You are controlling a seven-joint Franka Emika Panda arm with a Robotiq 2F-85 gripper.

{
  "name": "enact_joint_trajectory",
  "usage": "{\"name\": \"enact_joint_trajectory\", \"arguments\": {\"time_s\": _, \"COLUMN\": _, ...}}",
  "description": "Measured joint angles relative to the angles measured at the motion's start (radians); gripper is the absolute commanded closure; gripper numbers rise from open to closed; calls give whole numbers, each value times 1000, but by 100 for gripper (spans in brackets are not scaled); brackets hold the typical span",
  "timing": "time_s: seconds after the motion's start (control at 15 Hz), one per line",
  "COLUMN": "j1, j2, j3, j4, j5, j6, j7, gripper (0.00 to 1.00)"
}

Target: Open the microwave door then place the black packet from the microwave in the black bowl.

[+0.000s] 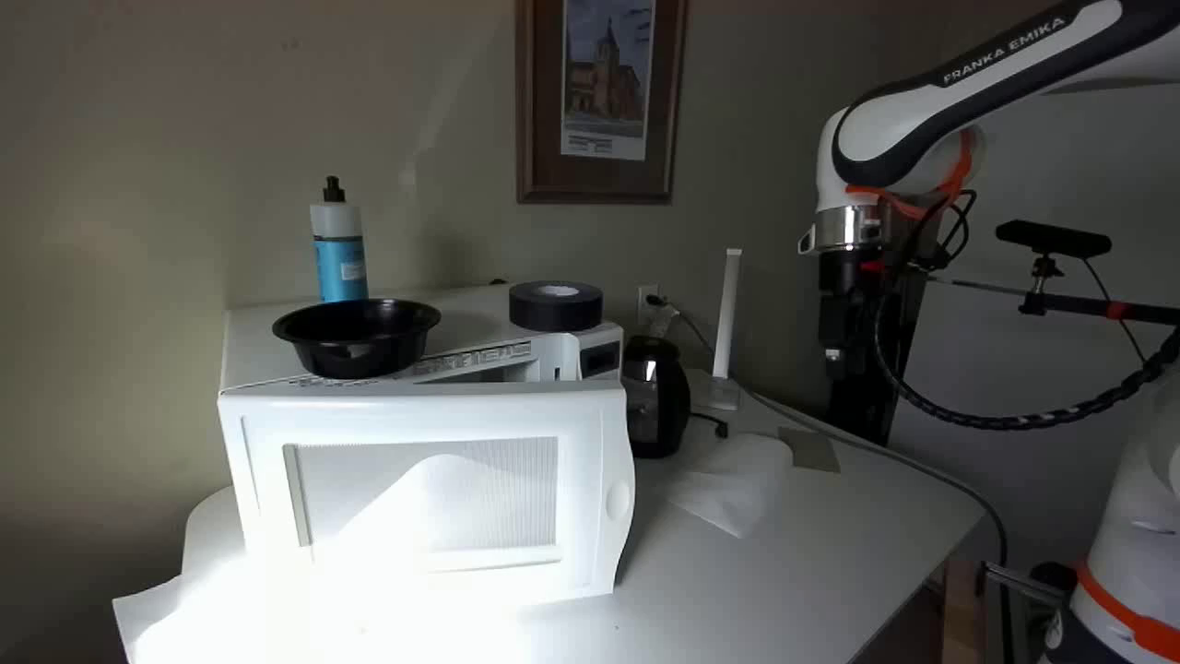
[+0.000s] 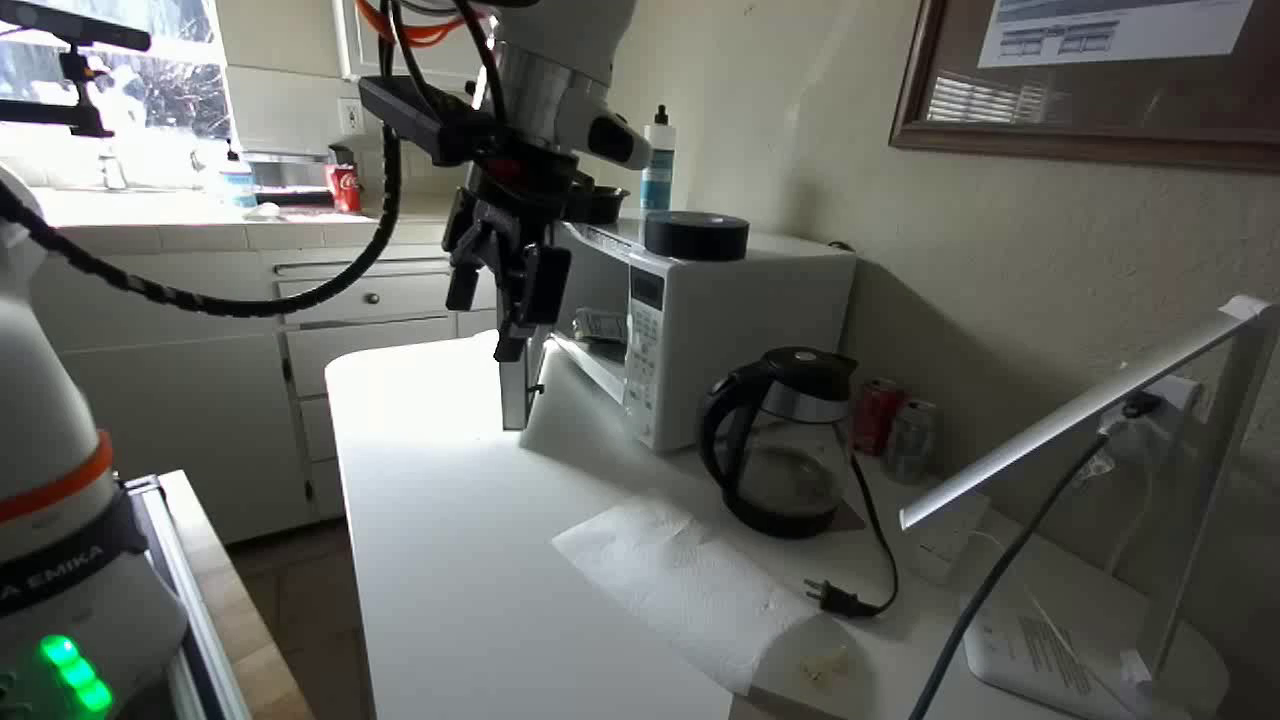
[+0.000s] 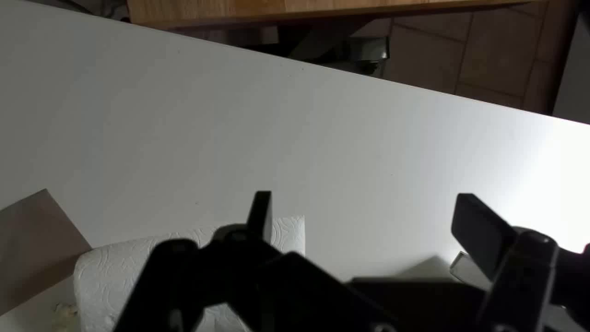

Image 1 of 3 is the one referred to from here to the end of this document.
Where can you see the black tape roll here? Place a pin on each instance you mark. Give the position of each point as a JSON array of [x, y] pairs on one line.
[[553, 306]]

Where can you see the black plastic bowl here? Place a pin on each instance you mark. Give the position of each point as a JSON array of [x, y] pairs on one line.
[[354, 332]]

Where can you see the tall black container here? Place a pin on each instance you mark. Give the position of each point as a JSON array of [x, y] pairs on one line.
[[875, 410]]

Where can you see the black camera on stand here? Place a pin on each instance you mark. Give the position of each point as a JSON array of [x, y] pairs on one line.
[[1053, 238]]

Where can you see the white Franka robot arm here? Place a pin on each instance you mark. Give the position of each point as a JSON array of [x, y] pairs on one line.
[[935, 96]]

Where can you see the black electric kettle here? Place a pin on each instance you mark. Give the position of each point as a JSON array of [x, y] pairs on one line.
[[659, 392]]

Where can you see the white bottle blue label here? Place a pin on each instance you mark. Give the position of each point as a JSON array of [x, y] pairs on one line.
[[337, 252]]

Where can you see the white wall outlet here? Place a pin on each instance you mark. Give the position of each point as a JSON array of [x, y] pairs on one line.
[[645, 298]]

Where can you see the wood framed picture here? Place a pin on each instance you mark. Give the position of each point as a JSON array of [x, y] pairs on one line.
[[601, 85]]

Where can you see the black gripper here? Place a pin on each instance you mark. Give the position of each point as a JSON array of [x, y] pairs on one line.
[[849, 285]]

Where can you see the small grey card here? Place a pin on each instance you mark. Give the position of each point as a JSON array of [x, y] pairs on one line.
[[812, 452]]

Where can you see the white refrigerator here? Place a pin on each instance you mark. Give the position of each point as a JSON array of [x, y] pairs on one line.
[[1020, 490]]

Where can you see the wooden robot bench with rail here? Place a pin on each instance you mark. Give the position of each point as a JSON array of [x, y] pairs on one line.
[[1012, 606]]

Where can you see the white microwave door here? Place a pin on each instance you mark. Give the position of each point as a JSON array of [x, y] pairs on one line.
[[590, 490]]

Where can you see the white desk lamp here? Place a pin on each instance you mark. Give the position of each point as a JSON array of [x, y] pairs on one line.
[[729, 306]]

